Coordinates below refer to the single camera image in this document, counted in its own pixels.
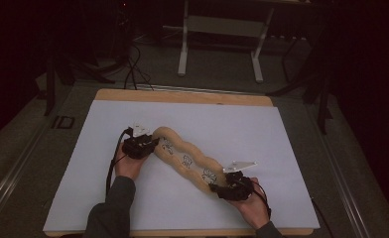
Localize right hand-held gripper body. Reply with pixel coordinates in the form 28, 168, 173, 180
221, 161, 258, 201

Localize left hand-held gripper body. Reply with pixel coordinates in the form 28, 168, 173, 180
121, 123, 152, 161

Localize three-lobed wooden photo frame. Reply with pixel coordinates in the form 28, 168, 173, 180
151, 126, 229, 199

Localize person's left hand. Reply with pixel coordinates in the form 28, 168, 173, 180
114, 152, 149, 181

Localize person's right hand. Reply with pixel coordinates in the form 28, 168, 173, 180
228, 177, 271, 230

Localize white table mat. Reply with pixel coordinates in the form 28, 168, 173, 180
43, 99, 321, 232

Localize black stand legs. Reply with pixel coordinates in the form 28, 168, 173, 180
266, 33, 334, 135
43, 53, 116, 117

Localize white metal stand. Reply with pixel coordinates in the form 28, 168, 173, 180
177, 0, 276, 83

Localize right hand-held gripper cable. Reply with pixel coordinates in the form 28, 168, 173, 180
253, 183, 332, 238

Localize hand-held gripper cable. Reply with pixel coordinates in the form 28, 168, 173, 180
253, 183, 332, 238
105, 127, 134, 196

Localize left hand-held gripper cable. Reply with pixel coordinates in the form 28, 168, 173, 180
105, 127, 134, 196

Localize metal floor rail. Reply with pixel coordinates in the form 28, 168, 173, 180
0, 128, 48, 226
132, 83, 266, 97
306, 105, 372, 238

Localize black floor cables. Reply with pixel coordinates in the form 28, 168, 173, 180
122, 43, 156, 91

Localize black floor bracket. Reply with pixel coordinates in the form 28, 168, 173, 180
52, 115, 76, 130

